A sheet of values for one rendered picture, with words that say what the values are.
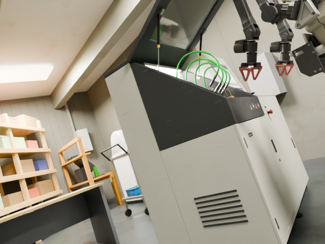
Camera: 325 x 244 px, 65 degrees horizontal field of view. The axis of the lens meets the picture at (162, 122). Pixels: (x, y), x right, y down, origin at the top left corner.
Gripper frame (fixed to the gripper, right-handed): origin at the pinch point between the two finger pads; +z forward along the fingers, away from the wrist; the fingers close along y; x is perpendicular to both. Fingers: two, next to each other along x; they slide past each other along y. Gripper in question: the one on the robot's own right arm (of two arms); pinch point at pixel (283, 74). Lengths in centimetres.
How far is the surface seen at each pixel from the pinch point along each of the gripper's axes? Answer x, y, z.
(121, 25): -289, -65, -66
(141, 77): -71, 64, 0
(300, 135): -45, -171, 89
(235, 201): 2, 56, 70
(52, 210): -212, 96, 156
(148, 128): -63, 67, 35
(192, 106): -30, 57, 17
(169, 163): -44, 65, 57
